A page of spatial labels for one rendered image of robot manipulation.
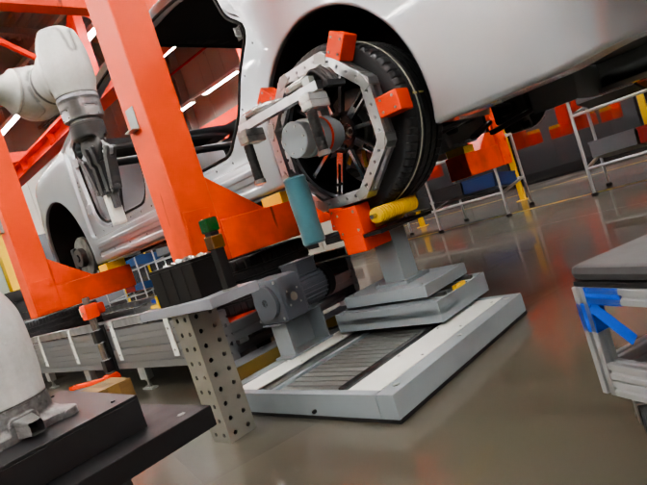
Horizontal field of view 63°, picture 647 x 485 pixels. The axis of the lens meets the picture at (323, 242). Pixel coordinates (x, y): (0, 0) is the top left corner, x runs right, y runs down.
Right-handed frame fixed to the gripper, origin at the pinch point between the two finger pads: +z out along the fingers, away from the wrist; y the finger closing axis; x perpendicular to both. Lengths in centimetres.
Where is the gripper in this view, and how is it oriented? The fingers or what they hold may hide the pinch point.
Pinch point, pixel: (115, 209)
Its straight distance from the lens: 129.9
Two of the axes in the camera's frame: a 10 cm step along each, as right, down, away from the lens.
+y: 7.6, -1.8, -6.2
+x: 5.8, -2.5, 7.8
